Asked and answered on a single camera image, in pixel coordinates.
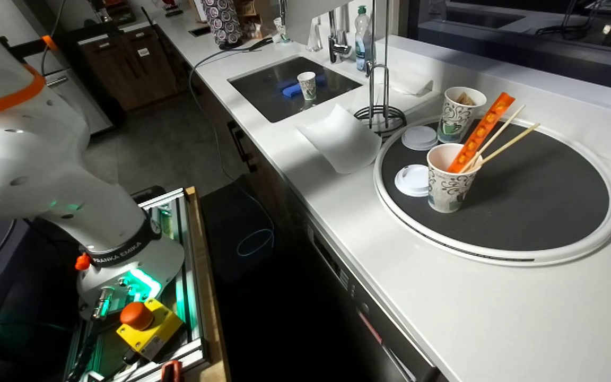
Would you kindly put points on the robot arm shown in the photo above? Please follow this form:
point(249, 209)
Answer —
point(35, 159)

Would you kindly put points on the white paper towel sheet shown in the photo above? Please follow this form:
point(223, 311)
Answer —
point(342, 140)

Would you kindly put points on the silver paper towel stand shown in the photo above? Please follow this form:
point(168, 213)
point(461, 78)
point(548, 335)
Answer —
point(377, 114)

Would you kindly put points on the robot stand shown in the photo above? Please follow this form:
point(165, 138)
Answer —
point(178, 276)

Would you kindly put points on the blue sponge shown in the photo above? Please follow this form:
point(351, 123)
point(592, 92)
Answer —
point(297, 88)

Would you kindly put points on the sink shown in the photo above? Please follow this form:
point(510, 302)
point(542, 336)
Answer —
point(289, 87)

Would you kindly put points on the small patterned paper cup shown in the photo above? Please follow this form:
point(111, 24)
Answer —
point(307, 85)

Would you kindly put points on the white plastic cup lid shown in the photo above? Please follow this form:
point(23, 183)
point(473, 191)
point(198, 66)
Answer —
point(419, 137)
point(412, 180)

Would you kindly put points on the dishwasher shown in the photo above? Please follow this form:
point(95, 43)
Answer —
point(358, 313)

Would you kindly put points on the white folded napkin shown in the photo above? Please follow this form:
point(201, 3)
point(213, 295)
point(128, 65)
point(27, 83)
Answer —
point(409, 82)

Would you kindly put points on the tap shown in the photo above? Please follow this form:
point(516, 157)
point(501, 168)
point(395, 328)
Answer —
point(337, 37)

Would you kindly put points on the clear dish soap bottle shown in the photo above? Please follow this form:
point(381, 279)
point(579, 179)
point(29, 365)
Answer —
point(362, 40)

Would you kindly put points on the clear drinking glass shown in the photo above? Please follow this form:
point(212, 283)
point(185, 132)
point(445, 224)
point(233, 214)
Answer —
point(281, 29)

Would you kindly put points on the orange flat packet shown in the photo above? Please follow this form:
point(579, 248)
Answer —
point(483, 130)

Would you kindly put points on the patterned dark cylinder container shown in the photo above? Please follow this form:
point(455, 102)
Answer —
point(223, 21)

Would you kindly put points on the wooden chopstick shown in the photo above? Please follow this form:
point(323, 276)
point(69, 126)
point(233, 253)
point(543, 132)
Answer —
point(496, 135)
point(509, 143)

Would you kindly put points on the yellow emergency stop button box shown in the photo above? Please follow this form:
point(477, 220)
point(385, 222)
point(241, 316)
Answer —
point(151, 329)

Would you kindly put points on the wooden cabinet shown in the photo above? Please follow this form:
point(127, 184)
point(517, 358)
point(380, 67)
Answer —
point(130, 66)

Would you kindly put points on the round black white-rimmed tray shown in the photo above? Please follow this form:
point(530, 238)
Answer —
point(528, 201)

